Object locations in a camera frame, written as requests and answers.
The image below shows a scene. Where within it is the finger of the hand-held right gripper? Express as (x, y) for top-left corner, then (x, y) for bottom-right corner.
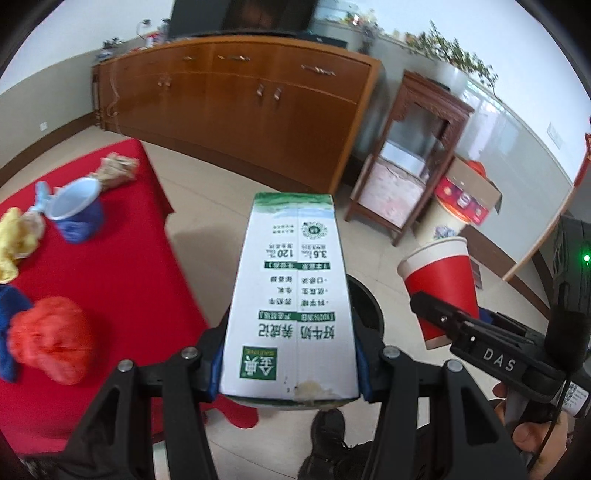
(410, 292), (472, 344)
(479, 310), (536, 337)

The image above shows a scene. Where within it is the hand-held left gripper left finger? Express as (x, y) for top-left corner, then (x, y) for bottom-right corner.
(58, 318), (232, 480)

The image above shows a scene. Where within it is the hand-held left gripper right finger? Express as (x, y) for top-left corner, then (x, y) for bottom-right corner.
(353, 332), (527, 480)

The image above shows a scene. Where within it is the red paper cup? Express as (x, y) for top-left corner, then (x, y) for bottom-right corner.
(397, 236), (481, 350)

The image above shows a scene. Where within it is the black trash bin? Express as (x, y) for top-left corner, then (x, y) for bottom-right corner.
(346, 274), (385, 342)

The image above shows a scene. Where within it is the white green milk carton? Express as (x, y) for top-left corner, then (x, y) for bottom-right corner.
(218, 192), (360, 409)

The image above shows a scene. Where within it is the red cloth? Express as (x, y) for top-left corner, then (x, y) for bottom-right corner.
(9, 296), (95, 386)

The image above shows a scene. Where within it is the blue cup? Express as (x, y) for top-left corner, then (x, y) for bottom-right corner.
(48, 178), (105, 244)

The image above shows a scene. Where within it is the blue cloth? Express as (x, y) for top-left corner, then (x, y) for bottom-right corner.
(0, 285), (33, 383)

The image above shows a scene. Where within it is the beige paper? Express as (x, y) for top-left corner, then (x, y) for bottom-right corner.
(90, 154), (139, 190)

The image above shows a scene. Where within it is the yellow cloth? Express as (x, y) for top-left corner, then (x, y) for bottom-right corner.
(0, 208), (46, 284)

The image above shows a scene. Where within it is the person's right hand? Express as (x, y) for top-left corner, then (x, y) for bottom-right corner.
(492, 381), (571, 480)

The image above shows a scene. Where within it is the person's black shoe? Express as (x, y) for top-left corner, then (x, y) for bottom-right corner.
(298, 408), (375, 480)

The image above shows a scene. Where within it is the white floral vase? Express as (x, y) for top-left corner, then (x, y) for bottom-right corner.
(412, 194), (467, 250)

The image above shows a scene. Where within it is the cardboard box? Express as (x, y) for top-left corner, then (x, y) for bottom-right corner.
(434, 154), (503, 227)

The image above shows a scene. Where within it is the dark wooden side stand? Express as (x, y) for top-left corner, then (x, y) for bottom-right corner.
(344, 69), (476, 247)

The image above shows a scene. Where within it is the red tablecloth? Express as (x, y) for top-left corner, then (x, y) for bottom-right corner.
(0, 138), (259, 457)

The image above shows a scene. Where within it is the white box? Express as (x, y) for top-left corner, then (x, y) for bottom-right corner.
(381, 141), (428, 176)

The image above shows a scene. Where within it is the red hanging decoration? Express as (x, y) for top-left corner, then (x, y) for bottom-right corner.
(574, 131), (591, 188)

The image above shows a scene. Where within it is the wooden sideboard cabinet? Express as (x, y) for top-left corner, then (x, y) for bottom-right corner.
(91, 36), (384, 195)

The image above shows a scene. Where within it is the green leafy plant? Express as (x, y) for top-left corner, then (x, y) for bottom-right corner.
(406, 21), (502, 100)

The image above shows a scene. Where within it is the black set-top box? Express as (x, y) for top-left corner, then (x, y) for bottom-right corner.
(295, 31), (348, 48)

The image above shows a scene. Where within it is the black television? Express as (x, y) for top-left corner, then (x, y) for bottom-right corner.
(167, 0), (319, 40)

